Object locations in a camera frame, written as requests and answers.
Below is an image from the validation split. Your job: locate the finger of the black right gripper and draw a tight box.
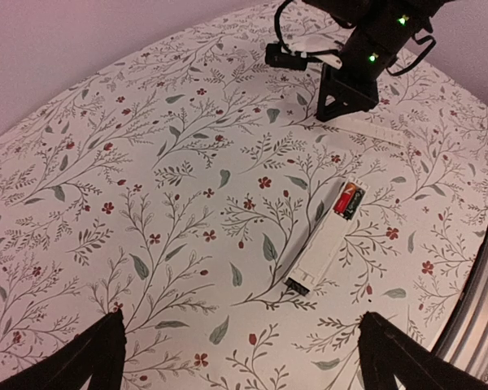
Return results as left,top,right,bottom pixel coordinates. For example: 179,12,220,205
316,67,366,121

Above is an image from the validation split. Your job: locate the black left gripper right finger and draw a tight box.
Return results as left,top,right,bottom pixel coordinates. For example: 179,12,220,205
358,312,488,390

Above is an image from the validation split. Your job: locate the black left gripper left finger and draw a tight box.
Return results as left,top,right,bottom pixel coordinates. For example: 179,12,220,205
0,310,125,389

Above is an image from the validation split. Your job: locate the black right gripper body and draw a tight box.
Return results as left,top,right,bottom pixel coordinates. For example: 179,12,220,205
320,63,378,114

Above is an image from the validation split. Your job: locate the white remote battery cover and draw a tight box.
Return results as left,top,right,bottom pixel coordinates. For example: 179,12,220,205
335,118,406,146

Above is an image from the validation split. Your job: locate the red battery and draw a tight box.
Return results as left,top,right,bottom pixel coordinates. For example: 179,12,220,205
333,182,357,215

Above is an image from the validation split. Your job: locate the dark green battery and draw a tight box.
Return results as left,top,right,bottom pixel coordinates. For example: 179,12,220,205
343,188,365,220

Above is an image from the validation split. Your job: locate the white remote control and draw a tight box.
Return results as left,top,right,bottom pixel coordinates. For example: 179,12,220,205
285,176,369,297

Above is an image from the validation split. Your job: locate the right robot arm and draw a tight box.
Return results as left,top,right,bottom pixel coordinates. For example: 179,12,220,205
305,0,446,122

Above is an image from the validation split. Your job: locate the floral patterned table mat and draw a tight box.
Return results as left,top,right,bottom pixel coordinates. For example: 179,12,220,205
0,4,488,389

